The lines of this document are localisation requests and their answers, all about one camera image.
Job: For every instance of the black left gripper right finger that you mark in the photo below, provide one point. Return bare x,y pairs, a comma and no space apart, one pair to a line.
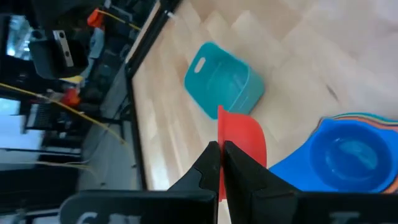
264,202

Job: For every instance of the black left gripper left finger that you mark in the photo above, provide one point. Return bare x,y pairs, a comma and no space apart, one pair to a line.
186,202

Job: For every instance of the light blue measuring cup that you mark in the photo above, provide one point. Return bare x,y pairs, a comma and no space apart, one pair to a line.
295,174

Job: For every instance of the red measuring cup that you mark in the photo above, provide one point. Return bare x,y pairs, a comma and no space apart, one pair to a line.
245,133

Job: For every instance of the teal plastic basket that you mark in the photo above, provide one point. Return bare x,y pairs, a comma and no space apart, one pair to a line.
224,81

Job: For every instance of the large teal measuring cup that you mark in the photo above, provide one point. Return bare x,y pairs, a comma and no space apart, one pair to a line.
367,114

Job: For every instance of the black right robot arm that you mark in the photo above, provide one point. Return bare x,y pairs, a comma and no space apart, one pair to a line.
49,62

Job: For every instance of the black perforated cart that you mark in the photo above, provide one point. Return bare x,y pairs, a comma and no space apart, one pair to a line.
43,116

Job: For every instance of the orange plug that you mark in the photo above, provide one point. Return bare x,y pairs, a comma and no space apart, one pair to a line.
94,19

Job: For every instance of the black aluminium table frame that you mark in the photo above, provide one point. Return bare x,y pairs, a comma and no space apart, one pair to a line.
160,23

